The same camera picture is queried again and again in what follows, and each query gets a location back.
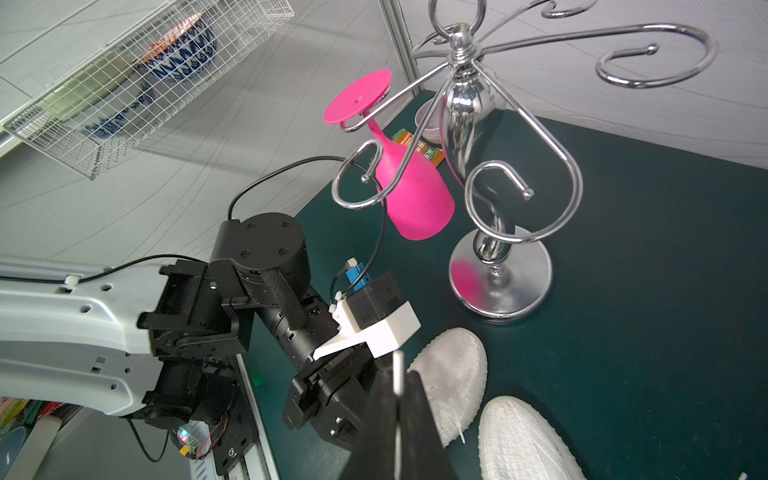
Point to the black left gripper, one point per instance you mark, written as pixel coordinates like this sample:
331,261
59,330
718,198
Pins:
329,393

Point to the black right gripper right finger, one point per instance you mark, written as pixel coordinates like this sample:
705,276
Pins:
422,452

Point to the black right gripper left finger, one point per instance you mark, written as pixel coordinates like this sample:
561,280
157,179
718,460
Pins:
373,455

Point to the white knit sneaker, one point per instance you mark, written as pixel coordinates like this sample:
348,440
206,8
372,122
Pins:
453,369
517,442

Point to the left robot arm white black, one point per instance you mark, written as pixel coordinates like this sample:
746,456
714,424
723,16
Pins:
158,340

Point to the green dark table mat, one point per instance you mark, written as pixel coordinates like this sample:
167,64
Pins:
650,354

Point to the green snack packet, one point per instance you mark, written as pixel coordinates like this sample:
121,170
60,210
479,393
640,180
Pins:
434,154

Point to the lilac ceramic bowl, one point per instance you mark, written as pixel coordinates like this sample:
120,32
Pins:
431,132

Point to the chrome glass holder stand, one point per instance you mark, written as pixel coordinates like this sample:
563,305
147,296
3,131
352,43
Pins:
513,179

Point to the orange patterned bowl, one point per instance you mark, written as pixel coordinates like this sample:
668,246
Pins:
182,52

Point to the green ceramic bowl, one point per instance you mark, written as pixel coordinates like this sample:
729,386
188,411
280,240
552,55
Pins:
85,89

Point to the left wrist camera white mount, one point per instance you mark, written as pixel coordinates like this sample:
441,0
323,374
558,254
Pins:
374,313

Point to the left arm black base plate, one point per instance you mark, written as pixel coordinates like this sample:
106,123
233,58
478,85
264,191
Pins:
232,396

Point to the white wire wall basket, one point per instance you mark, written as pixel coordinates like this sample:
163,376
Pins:
44,43

